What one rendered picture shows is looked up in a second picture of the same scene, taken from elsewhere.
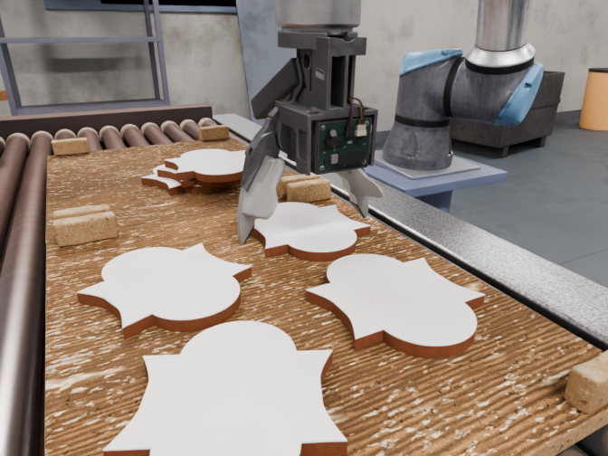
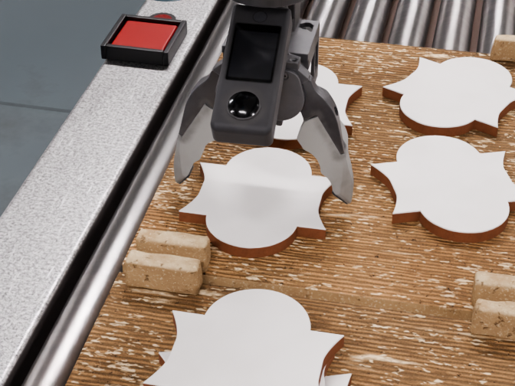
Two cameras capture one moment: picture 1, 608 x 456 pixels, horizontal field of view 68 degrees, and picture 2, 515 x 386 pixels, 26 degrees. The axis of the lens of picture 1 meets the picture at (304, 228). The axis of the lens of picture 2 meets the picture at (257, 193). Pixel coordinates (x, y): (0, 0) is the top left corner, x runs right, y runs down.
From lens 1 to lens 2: 1.22 m
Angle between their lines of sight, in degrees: 110
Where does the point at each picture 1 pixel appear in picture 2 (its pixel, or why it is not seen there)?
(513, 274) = (130, 115)
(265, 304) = (384, 145)
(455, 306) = not seen: hidden behind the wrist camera
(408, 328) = (323, 76)
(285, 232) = (296, 189)
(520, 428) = (329, 44)
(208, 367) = (462, 105)
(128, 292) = (491, 178)
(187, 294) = (444, 157)
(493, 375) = not seen: hidden behind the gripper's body
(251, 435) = (460, 73)
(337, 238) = (257, 159)
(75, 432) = not seen: outside the picture
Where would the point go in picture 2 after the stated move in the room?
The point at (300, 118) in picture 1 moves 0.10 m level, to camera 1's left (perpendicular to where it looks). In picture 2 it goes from (316, 33) to (420, 71)
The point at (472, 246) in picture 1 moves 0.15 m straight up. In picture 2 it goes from (96, 151) to (82, 9)
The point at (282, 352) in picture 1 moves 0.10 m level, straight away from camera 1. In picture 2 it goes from (413, 96) to (359, 142)
